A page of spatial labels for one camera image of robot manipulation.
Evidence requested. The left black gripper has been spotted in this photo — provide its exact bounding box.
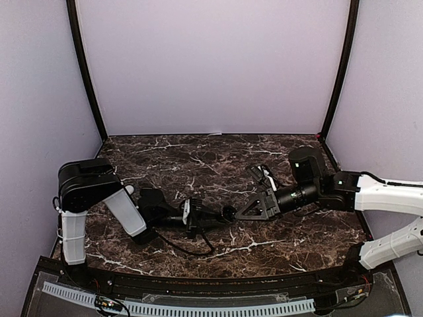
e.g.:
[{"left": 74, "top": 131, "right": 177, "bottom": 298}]
[{"left": 152, "top": 204, "right": 227, "bottom": 240}]

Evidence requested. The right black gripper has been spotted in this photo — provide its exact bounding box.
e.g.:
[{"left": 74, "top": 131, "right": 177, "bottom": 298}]
[{"left": 237, "top": 180, "right": 321, "bottom": 222}]

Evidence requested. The black charging case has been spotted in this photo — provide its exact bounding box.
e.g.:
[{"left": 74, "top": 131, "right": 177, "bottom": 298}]
[{"left": 221, "top": 205, "right": 237, "bottom": 222}]

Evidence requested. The white earbud charging case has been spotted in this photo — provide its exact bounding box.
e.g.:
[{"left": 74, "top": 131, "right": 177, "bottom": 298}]
[{"left": 124, "top": 185, "right": 135, "bottom": 195}]

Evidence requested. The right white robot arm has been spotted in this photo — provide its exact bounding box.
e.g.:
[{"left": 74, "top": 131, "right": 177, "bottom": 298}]
[{"left": 234, "top": 147, "right": 422, "bottom": 287}]

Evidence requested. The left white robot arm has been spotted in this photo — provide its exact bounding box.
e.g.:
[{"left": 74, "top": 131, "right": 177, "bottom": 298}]
[{"left": 53, "top": 158, "right": 236, "bottom": 288}]

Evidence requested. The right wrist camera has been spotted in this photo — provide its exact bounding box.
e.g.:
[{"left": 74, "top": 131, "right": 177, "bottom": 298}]
[{"left": 260, "top": 166, "right": 278, "bottom": 192}]

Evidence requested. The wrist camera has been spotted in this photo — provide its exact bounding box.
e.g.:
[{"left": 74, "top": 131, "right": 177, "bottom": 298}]
[
  {"left": 182, "top": 199, "right": 190, "bottom": 225},
  {"left": 260, "top": 166, "right": 278, "bottom": 192}
]

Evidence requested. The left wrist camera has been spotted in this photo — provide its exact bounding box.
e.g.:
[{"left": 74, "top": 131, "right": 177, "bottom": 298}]
[{"left": 182, "top": 199, "right": 190, "bottom": 225}]

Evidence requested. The white slotted cable duct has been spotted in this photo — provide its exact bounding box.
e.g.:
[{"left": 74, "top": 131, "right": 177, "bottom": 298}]
[{"left": 42, "top": 281, "right": 315, "bottom": 316}]

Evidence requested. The black front frame rail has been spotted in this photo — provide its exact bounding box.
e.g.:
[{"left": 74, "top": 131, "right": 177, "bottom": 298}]
[{"left": 22, "top": 257, "right": 411, "bottom": 316}]

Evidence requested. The right black frame post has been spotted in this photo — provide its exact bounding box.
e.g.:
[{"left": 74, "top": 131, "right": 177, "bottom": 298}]
[{"left": 319, "top": 0, "right": 360, "bottom": 143}]

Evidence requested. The black frame post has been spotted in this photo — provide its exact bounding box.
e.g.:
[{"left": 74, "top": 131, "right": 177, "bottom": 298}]
[
  {"left": 319, "top": 0, "right": 360, "bottom": 143},
  {"left": 65, "top": 0, "right": 108, "bottom": 142}
]

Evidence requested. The left black frame post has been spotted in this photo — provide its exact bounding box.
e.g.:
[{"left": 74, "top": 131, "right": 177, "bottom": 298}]
[{"left": 65, "top": 0, "right": 108, "bottom": 142}]

